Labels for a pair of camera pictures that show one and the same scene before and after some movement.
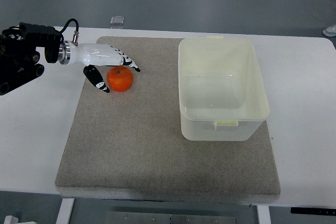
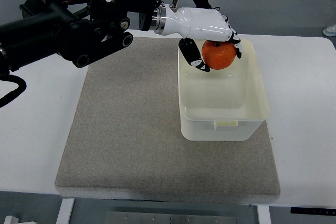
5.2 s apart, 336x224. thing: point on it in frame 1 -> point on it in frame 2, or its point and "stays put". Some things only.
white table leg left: [65, 211] stays put
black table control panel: [313, 211] stays put
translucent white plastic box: [222, 93] stays put
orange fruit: [119, 78] -> [218, 55]
